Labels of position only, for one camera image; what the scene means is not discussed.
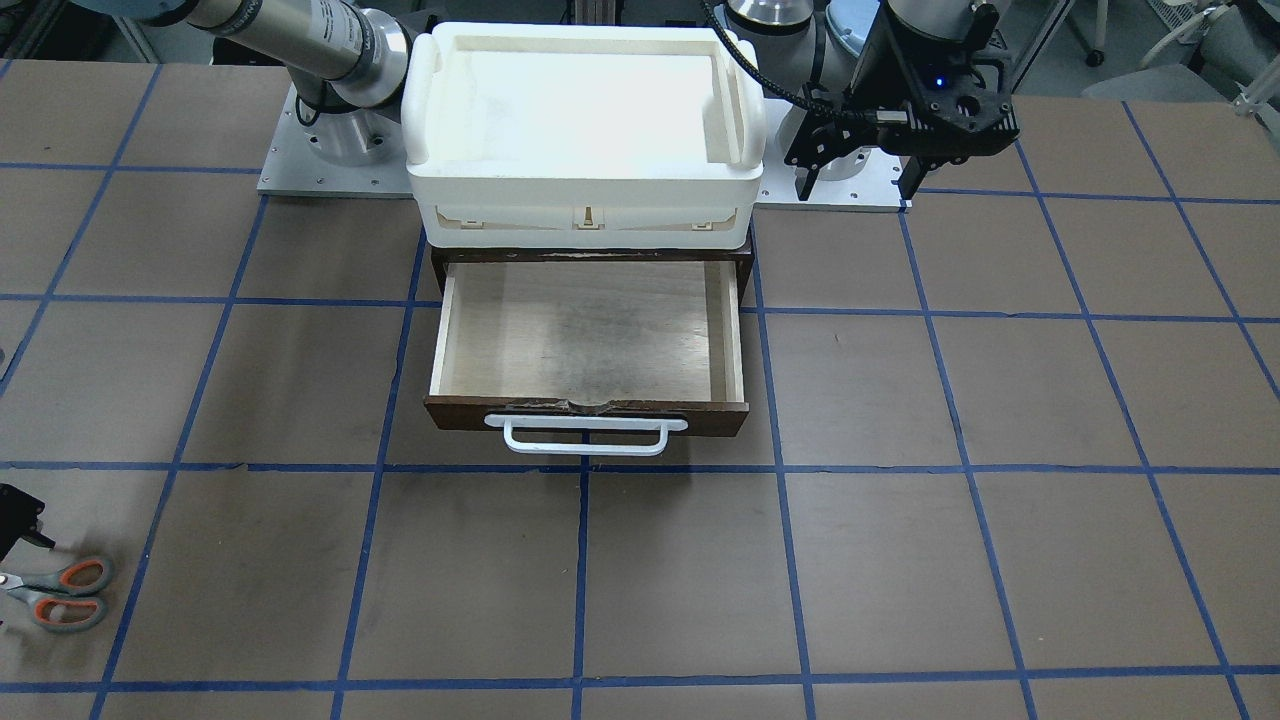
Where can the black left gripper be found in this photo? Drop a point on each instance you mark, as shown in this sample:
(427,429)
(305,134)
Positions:
(893,60)

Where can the wooden drawer with white handle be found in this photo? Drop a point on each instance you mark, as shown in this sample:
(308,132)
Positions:
(648,348)

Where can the grey orange scissors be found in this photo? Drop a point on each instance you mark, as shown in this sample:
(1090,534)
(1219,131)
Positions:
(67,600)

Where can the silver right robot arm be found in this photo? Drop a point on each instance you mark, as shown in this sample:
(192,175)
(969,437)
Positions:
(20,520)

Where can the white plastic tray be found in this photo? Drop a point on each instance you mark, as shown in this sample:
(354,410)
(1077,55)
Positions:
(581,137)

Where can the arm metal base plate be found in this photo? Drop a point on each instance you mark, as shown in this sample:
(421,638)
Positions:
(353,155)
(865,180)

